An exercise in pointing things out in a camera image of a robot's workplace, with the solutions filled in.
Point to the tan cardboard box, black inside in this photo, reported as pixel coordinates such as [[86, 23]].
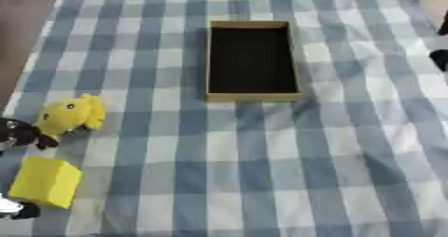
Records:
[[252, 61]]

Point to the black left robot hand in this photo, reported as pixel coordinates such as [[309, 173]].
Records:
[[20, 134]]

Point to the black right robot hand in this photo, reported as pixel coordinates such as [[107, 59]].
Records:
[[441, 59]]

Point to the yellow soft toy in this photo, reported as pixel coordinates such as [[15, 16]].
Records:
[[70, 114]]

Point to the yellow block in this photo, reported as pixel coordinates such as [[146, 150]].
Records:
[[46, 181]]

